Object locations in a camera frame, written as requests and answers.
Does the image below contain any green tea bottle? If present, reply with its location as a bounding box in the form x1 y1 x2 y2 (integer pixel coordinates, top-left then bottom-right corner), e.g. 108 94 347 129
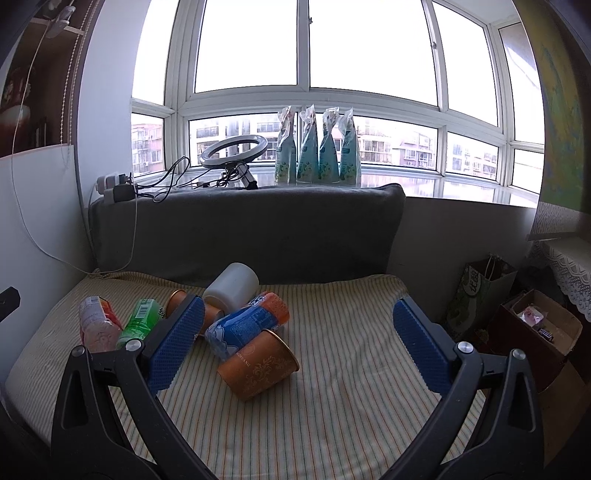
115 298 163 349

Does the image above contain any brown paper cup near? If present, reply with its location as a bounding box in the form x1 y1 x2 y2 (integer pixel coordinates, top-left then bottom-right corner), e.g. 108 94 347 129
217 329 300 402

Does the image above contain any brown paper cup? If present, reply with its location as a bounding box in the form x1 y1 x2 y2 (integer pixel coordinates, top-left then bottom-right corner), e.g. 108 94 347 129
217 329 300 402
164 289 226 337

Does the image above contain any brown paper cup far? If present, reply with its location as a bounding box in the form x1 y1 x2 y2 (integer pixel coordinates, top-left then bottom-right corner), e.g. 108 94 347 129
164 289 226 337

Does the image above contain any white cup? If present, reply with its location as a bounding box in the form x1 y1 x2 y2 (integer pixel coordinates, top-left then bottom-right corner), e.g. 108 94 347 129
202 262 259 314

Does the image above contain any pink plastic bottle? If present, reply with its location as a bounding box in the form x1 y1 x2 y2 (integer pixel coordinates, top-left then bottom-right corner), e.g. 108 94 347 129
78 296 122 353

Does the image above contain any cardboard box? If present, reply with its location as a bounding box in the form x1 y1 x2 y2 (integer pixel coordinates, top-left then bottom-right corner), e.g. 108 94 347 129
503 289 583 392

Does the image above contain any green paper bag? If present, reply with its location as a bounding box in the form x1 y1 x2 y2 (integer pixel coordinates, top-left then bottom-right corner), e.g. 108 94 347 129
446 254 517 338

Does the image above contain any white lace cloth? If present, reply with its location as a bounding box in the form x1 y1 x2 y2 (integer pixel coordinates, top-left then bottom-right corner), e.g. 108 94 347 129
530 237 590 322

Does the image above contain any blue plastic bottle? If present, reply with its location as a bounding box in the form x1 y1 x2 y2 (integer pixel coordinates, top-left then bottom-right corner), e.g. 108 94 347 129
204 291 290 361

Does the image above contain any black power adapter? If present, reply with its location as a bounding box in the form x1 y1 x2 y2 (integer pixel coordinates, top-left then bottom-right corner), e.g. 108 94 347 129
112 184 136 203

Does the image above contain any white power strip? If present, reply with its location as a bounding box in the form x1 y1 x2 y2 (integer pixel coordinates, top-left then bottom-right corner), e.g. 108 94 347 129
95 173 134 205

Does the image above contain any grey back cushion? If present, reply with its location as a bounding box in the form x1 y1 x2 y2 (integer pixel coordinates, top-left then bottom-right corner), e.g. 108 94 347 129
89 183 406 286

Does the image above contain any white cable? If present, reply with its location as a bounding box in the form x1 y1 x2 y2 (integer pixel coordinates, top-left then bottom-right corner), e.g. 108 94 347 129
9 6 139 277

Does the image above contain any black ring light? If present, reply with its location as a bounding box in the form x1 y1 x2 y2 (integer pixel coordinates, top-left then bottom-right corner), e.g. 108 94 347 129
199 135 269 190

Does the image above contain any window frame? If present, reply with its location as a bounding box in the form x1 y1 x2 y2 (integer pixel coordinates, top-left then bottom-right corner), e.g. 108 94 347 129
131 1 545 194

